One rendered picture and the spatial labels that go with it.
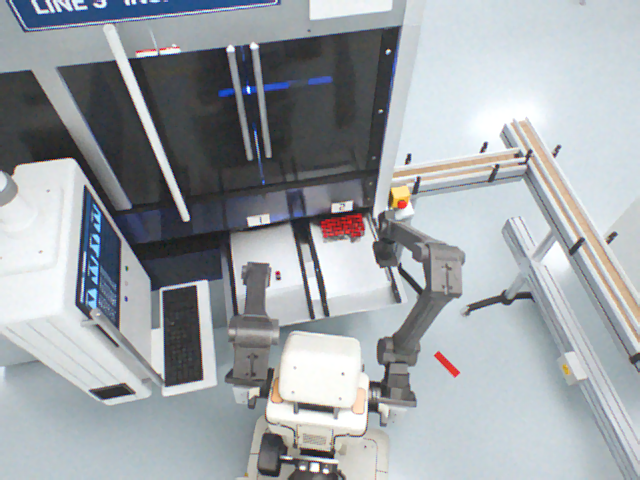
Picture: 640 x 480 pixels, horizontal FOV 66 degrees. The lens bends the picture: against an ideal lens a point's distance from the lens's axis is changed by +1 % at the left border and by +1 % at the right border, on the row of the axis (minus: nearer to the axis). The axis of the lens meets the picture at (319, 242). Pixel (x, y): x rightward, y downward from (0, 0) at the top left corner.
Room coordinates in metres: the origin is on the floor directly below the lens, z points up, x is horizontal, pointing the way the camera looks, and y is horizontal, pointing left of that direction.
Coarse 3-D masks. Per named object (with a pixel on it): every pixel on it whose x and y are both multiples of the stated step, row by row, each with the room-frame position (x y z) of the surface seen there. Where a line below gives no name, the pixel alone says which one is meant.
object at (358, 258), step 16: (368, 224) 1.19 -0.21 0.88; (320, 240) 1.11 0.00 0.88; (368, 240) 1.11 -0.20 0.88; (320, 256) 1.03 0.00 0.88; (336, 256) 1.03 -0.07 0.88; (352, 256) 1.03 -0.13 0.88; (368, 256) 1.03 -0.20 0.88; (336, 272) 0.95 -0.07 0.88; (352, 272) 0.95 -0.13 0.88; (368, 272) 0.95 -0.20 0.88; (384, 272) 0.95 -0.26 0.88; (336, 288) 0.88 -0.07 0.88; (352, 288) 0.87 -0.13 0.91; (368, 288) 0.87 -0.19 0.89
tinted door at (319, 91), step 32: (352, 32) 1.19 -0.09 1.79; (288, 64) 1.15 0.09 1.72; (320, 64) 1.17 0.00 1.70; (352, 64) 1.19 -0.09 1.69; (256, 96) 1.13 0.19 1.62; (288, 96) 1.15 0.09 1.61; (320, 96) 1.17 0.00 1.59; (352, 96) 1.19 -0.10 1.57; (256, 128) 1.13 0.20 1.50; (288, 128) 1.15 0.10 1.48; (320, 128) 1.17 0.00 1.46; (352, 128) 1.19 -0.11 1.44; (288, 160) 1.15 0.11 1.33; (320, 160) 1.17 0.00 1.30; (352, 160) 1.20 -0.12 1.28
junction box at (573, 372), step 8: (568, 352) 0.75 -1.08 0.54; (560, 360) 0.73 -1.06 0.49; (568, 360) 0.71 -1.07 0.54; (576, 360) 0.71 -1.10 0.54; (560, 368) 0.70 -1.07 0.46; (568, 368) 0.68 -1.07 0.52; (576, 368) 0.67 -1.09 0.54; (568, 376) 0.66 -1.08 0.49; (576, 376) 0.64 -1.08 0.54; (584, 376) 0.64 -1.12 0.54; (568, 384) 0.63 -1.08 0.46; (576, 384) 0.63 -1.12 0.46
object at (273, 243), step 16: (272, 224) 1.19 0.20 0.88; (288, 224) 1.19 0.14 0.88; (240, 240) 1.11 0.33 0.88; (256, 240) 1.11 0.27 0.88; (272, 240) 1.11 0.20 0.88; (288, 240) 1.11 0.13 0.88; (240, 256) 1.03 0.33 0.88; (256, 256) 1.03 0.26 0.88; (272, 256) 1.03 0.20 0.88; (288, 256) 1.03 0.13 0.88; (240, 272) 0.95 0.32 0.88; (272, 272) 0.95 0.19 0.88; (288, 272) 0.95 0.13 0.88; (240, 288) 0.88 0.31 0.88; (272, 288) 0.87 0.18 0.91; (288, 288) 0.87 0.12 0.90
